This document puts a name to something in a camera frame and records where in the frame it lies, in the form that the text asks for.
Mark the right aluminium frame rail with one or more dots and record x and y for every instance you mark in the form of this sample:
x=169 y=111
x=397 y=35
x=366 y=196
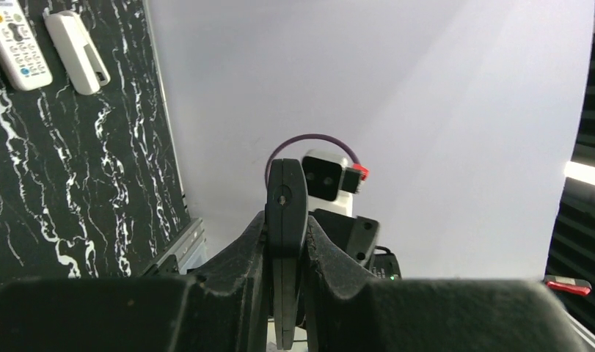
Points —
x=189 y=247

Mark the black remote control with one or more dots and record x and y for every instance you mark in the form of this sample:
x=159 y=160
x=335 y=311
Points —
x=286 y=220

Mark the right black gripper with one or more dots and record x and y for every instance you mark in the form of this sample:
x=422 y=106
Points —
x=357 y=237

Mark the grey battery cover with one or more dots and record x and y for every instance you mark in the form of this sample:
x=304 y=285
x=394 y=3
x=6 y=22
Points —
x=76 y=49

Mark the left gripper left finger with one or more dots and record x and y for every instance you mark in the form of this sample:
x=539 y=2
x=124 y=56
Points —
x=220 y=306

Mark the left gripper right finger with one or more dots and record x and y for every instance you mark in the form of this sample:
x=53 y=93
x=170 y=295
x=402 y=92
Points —
x=348 y=308

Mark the red clamp handle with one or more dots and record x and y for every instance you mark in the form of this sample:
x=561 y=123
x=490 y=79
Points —
x=578 y=287

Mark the white remote control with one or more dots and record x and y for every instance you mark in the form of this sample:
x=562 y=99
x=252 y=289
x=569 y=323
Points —
x=20 y=55

